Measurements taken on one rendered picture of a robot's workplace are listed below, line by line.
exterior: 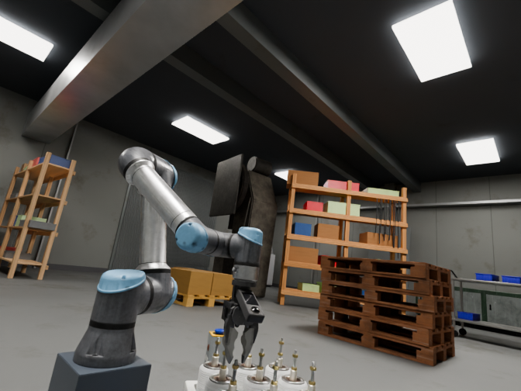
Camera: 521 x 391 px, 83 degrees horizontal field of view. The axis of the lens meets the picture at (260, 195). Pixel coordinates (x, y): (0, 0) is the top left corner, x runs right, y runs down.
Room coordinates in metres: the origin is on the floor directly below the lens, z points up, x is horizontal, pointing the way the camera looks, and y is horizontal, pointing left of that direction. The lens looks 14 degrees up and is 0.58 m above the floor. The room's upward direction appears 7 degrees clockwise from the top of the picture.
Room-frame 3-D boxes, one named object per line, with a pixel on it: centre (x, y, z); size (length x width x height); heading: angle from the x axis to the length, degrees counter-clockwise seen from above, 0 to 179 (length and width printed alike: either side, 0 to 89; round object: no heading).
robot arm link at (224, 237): (0.92, 0.11, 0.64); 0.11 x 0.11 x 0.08; 68
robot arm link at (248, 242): (0.90, 0.02, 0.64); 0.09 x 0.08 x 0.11; 68
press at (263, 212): (6.69, 0.37, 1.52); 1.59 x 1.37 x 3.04; 44
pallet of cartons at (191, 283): (4.74, 0.90, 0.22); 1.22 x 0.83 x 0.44; 47
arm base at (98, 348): (0.89, 0.36, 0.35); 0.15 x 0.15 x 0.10
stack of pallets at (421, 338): (3.27, -1.43, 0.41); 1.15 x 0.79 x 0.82; 44
